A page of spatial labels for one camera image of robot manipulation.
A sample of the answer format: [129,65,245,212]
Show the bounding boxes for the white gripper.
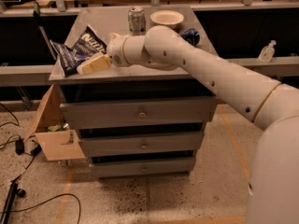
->
[77,33,130,75]

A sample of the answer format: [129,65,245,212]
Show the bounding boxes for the blue chip bag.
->
[50,26,107,76]

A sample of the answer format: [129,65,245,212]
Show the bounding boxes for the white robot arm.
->
[78,25,299,224]

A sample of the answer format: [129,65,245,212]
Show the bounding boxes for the silver 7up can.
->
[128,6,146,35]

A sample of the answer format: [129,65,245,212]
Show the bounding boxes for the blue pepsi can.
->
[180,28,200,46]

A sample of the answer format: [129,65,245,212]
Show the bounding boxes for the top grey drawer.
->
[60,96,217,130]

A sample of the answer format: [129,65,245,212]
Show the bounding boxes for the grey drawer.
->
[79,132,204,157]
[60,96,217,130]
[90,157,195,177]

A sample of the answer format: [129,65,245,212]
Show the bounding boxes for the white bowl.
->
[150,10,184,29]

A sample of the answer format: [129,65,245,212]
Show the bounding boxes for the open cardboard box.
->
[24,85,85,161]

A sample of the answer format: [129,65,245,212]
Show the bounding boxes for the middle grey drawer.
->
[79,132,204,157]

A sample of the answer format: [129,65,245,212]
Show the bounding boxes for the bottom grey drawer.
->
[90,157,195,177]

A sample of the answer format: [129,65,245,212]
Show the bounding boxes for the black power adapter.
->
[15,139,24,155]

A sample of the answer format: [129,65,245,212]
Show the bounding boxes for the black stand base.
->
[0,182,26,224]

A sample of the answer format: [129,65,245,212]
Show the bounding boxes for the clear sanitizer bottle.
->
[258,40,277,63]

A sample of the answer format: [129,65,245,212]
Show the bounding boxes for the black floor cable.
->
[0,193,82,224]

